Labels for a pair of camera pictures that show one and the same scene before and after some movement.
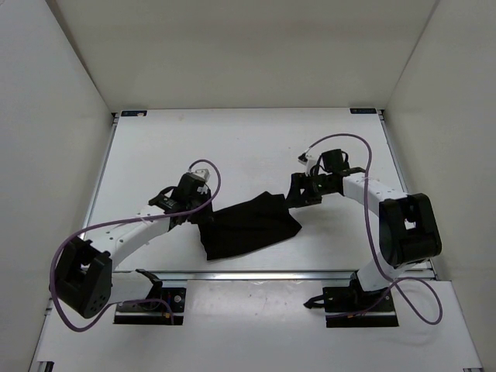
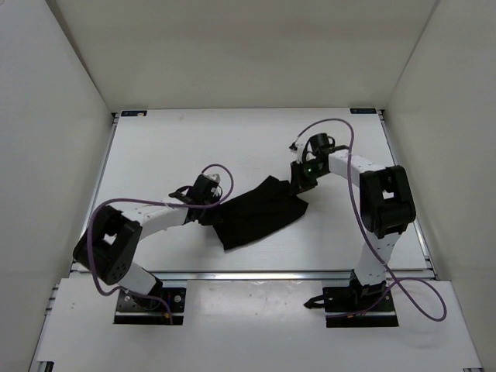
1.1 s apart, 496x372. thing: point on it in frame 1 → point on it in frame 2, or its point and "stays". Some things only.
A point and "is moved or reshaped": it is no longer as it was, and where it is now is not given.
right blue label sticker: (363, 111) stays
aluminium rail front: (258, 276) stays
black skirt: (265, 218) is moved or reshaped
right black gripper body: (318, 187) → (306, 173)
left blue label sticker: (133, 112) stays
